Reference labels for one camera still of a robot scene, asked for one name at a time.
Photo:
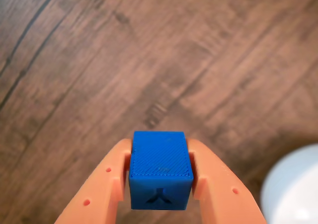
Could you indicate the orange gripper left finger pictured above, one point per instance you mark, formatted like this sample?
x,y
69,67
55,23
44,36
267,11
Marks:
x,y
104,184

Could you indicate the blue cube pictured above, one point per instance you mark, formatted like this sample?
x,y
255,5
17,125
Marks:
x,y
160,164

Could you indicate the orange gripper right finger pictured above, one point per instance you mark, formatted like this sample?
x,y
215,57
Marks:
x,y
221,194

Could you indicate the white bowl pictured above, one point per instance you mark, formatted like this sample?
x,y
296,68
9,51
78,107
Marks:
x,y
293,184

